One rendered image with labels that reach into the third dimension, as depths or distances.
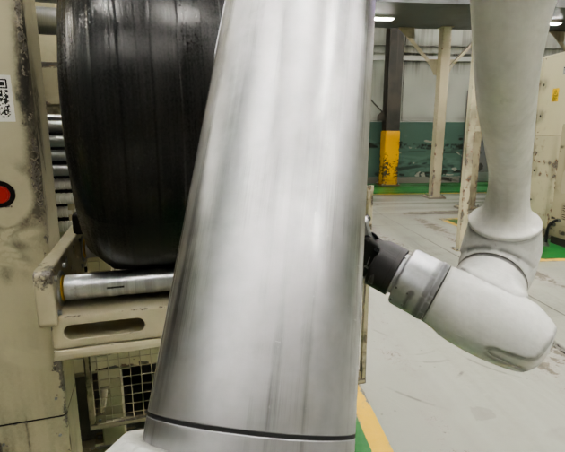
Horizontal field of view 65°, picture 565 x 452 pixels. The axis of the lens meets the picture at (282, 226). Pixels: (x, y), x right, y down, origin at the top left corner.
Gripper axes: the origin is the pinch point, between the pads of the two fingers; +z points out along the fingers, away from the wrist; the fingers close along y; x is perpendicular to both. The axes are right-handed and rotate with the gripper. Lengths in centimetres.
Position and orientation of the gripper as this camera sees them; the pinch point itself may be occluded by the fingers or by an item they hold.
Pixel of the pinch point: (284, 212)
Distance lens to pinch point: 72.6
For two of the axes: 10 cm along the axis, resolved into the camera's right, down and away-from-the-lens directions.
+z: -8.3, -4.5, 3.3
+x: 5.4, -4.9, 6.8
